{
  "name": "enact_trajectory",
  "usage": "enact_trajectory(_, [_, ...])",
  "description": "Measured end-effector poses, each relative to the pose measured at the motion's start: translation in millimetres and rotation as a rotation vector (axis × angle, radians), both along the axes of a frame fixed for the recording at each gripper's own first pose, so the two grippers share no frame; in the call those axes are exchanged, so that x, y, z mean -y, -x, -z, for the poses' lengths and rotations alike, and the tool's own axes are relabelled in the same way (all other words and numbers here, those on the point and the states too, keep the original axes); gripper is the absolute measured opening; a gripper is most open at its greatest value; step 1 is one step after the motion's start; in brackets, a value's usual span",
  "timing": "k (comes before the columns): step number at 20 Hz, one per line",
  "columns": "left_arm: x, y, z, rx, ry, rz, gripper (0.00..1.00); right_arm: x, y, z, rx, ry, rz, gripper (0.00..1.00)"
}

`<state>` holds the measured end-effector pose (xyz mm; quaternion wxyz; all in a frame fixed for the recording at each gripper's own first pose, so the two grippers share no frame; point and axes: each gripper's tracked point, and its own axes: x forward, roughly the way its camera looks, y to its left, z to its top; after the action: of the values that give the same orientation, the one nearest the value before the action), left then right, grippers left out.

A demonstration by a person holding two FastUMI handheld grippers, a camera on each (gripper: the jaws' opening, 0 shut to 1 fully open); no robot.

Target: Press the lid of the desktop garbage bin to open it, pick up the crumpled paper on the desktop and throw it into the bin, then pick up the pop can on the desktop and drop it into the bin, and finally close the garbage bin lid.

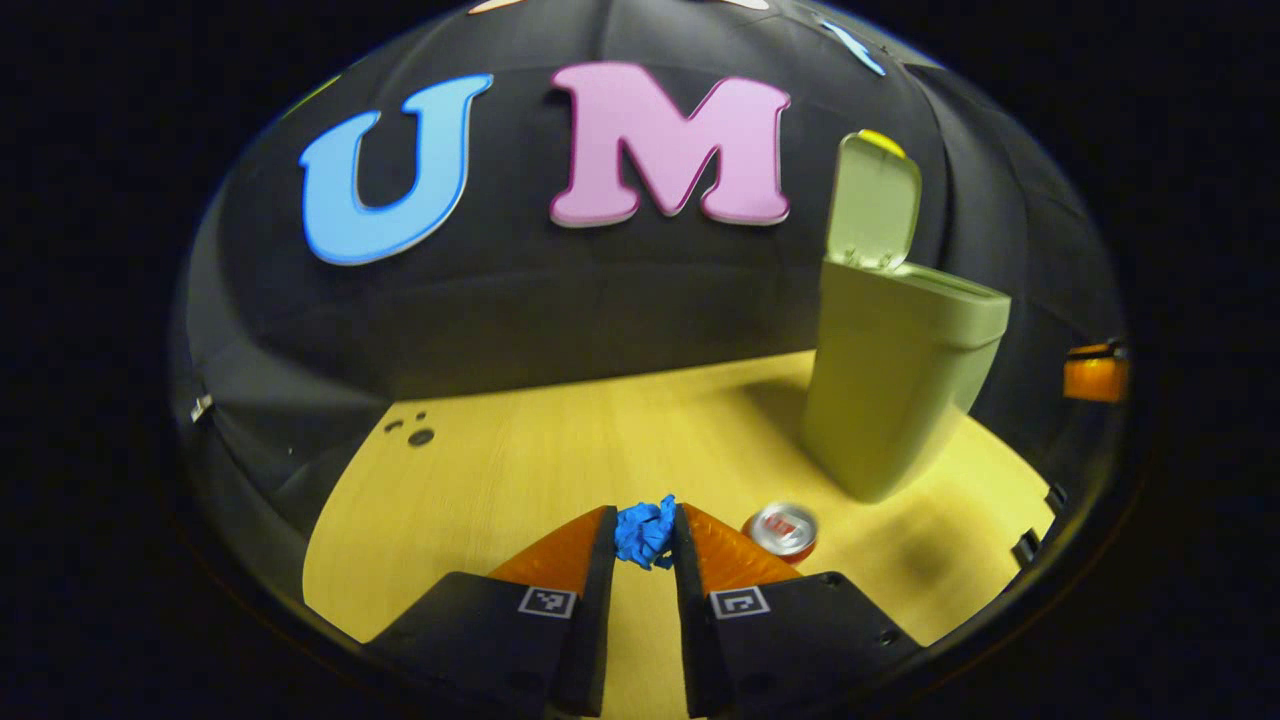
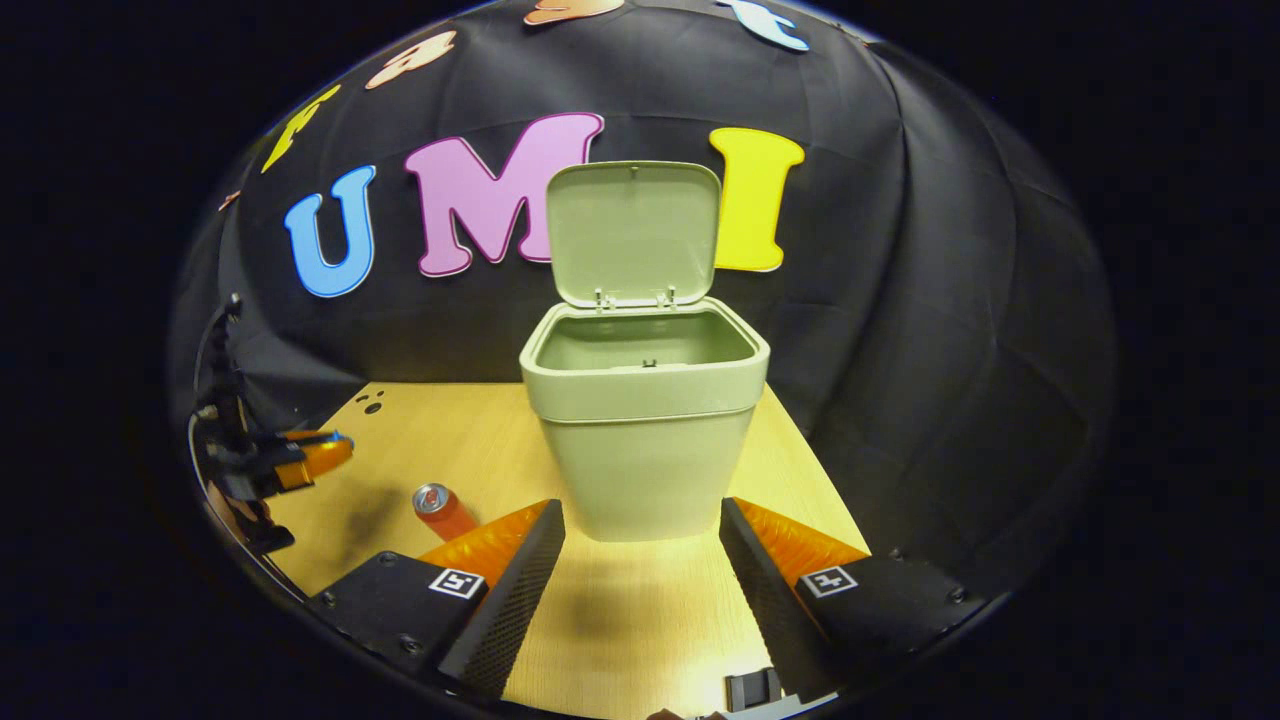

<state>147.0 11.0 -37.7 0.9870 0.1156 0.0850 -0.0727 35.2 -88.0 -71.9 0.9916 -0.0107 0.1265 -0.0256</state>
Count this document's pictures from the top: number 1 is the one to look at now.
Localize red pop can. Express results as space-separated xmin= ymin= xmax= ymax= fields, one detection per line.
xmin=742 ymin=502 xmax=819 ymax=566

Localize blue paper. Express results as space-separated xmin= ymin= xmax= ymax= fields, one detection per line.
xmin=613 ymin=494 xmax=679 ymax=571

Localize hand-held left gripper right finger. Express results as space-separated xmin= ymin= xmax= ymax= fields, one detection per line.
xmin=672 ymin=503 xmax=923 ymax=719

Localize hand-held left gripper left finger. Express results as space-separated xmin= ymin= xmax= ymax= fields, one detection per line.
xmin=362 ymin=505 xmax=619 ymax=719

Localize pale green desktop garbage bin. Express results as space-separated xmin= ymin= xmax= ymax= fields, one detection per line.
xmin=800 ymin=130 xmax=1013 ymax=503

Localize black backdrop cloth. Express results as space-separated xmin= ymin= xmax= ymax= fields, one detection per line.
xmin=170 ymin=0 xmax=1131 ymax=601

